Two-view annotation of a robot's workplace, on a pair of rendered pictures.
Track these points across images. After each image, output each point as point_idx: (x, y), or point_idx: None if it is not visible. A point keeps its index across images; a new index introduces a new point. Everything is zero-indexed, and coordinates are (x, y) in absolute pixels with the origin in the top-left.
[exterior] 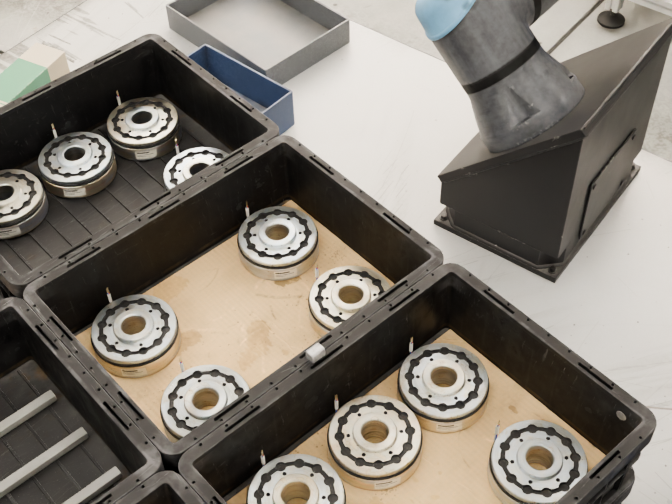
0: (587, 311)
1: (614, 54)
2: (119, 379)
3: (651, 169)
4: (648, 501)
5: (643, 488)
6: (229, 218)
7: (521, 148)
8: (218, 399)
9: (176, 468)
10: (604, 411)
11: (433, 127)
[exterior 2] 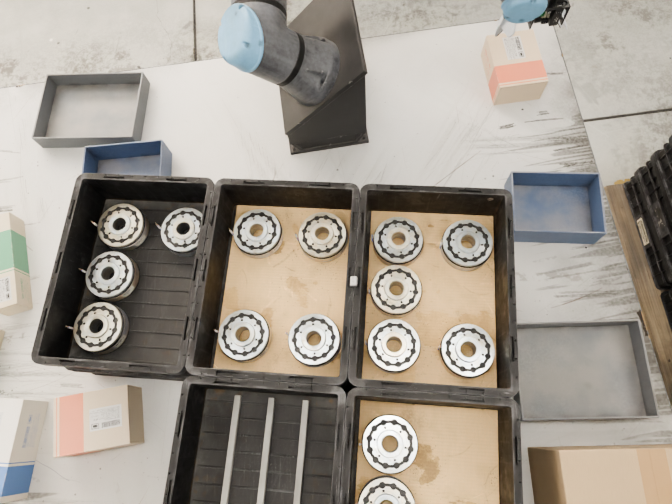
0: (393, 145)
1: (326, 9)
2: (258, 361)
3: None
4: None
5: None
6: (224, 241)
7: (331, 97)
8: (316, 332)
9: None
10: (479, 201)
11: (240, 102)
